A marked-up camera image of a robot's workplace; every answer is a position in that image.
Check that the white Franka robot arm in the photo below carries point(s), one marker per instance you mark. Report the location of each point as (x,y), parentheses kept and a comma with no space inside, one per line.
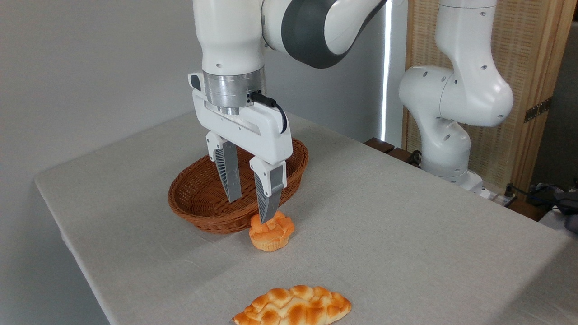
(230,36)

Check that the metal screen hinge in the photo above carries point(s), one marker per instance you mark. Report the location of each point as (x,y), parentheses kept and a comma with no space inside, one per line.
(537,109)

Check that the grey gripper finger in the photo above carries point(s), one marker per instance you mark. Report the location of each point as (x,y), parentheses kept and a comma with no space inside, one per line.
(228,171)
(267,189)

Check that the white power strip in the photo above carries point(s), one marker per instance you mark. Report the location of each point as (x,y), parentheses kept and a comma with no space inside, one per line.
(502,198)

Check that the beige tablecloth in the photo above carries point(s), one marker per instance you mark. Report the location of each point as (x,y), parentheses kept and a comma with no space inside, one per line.
(406,248)

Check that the dark brown wooden block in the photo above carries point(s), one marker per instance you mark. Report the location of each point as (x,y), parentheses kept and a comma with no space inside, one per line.
(401,155)
(378,145)

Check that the braided golden bread loaf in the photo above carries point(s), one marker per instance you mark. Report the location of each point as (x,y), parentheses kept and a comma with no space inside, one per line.
(293,309)

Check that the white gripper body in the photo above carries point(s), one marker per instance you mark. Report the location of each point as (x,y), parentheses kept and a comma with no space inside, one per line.
(253,128)

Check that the wooden rattan folding screen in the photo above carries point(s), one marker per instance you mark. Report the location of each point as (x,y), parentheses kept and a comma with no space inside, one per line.
(528,45)

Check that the orange muffin-shaped bread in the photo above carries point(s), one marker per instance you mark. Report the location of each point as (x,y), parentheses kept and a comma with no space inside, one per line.
(271,239)

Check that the brown wicker basket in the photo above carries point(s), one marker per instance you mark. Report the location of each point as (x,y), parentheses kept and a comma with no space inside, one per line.
(198,198)

